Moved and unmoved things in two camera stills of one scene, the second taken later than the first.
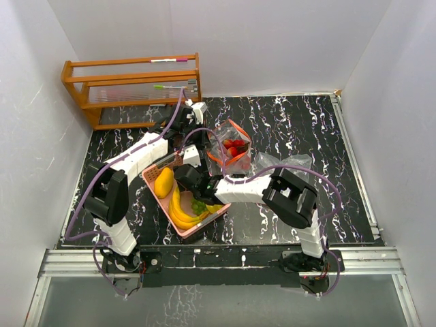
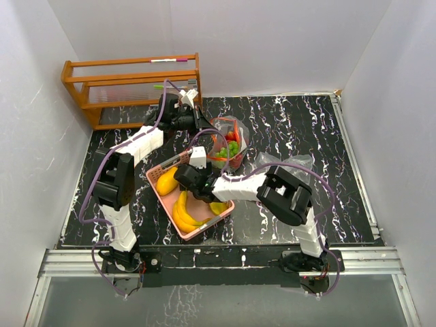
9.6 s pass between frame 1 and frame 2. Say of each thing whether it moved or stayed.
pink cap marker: stayed
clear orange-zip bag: moved
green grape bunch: moved
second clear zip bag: stayed
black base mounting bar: stayed
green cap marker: stayed
